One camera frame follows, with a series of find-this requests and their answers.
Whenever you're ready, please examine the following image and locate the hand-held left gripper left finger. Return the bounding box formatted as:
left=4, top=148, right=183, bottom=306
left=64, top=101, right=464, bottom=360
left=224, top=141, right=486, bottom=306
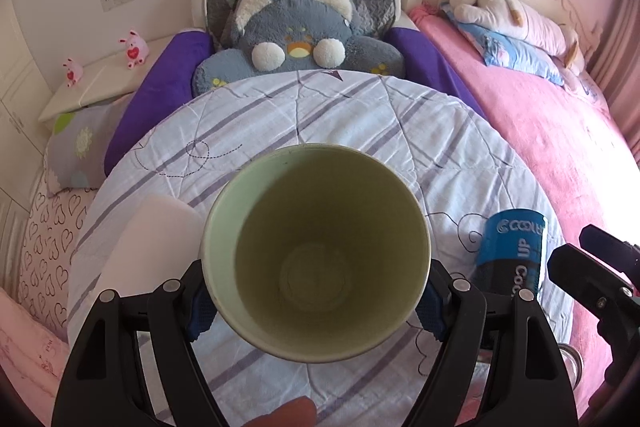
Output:
left=51, top=259, right=236, bottom=427

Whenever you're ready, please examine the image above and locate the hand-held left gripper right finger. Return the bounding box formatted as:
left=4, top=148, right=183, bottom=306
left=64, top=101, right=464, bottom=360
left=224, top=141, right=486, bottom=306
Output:
left=400, top=259, right=581, bottom=427

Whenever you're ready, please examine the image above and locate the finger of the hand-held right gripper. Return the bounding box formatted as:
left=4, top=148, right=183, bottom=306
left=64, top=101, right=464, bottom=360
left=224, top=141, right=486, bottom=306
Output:
left=579, top=224, right=640, bottom=279
left=547, top=244, right=640, bottom=344

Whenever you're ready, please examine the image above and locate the green cup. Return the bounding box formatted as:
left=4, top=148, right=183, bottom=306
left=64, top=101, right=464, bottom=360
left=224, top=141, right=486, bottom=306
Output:
left=200, top=144, right=432, bottom=364

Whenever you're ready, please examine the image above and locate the person's left hand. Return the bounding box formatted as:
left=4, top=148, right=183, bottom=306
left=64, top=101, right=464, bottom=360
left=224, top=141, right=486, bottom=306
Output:
left=248, top=396, right=317, bottom=427

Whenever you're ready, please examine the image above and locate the blue drink can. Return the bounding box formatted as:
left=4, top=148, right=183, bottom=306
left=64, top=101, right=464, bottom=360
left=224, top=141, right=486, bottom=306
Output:
left=474, top=208, right=551, bottom=301

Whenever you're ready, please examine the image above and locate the white foam block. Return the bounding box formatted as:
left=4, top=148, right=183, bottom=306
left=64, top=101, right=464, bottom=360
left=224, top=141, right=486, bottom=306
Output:
left=97, top=194, right=207, bottom=308

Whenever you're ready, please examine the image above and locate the shiny metal container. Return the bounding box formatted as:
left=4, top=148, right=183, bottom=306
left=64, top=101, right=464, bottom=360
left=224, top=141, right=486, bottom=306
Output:
left=557, top=342, right=584, bottom=394

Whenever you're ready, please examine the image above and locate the pink blanket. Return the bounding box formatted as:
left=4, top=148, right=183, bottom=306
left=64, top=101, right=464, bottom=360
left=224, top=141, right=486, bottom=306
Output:
left=407, top=4, right=637, bottom=408

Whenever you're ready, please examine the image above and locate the heart print sheet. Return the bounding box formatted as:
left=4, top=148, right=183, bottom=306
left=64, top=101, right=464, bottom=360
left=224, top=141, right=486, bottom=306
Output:
left=15, top=172, right=101, bottom=343

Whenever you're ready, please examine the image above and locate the pale pink quilt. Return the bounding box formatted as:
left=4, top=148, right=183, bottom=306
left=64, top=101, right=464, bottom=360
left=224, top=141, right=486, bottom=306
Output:
left=0, top=289, right=71, bottom=424

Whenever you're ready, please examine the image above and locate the pink curtain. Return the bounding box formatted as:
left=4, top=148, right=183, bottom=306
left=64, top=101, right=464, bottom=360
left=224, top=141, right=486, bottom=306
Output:
left=585, top=0, right=640, bottom=148

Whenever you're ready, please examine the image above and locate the grey floral pillow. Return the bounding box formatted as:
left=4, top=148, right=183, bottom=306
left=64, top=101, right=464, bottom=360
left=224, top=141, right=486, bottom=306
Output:
left=44, top=94, right=133, bottom=192

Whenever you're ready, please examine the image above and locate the striped white quilt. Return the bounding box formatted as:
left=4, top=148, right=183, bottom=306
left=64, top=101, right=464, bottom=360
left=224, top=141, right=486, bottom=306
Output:
left=66, top=69, right=581, bottom=427

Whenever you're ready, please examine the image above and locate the blue printed pillow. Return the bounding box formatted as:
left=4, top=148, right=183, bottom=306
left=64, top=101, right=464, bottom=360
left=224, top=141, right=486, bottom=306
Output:
left=452, top=19, right=566, bottom=86

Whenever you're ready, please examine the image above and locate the purple blanket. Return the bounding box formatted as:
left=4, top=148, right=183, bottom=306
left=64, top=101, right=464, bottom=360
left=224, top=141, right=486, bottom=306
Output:
left=102, top=27, right=488, bottom=178

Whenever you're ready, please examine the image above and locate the white nightstand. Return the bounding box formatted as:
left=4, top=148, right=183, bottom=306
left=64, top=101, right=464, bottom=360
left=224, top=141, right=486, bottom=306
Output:
left=39, top=34, right=176, bottom=122

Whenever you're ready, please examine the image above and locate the white plush dog toy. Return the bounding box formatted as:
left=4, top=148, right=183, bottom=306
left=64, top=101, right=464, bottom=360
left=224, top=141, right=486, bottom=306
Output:
left=447, top=0, right=586, bottom=72

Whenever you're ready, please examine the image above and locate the white wardrobe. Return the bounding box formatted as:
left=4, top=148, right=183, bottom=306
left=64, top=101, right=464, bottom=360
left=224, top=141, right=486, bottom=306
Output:
left=0, top=0, right=51, bottom=218

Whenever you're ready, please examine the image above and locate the grey plush animal cushion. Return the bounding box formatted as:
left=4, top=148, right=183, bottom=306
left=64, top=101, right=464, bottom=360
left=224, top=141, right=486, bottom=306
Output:
left=192, top=0, right=406, bottom=98

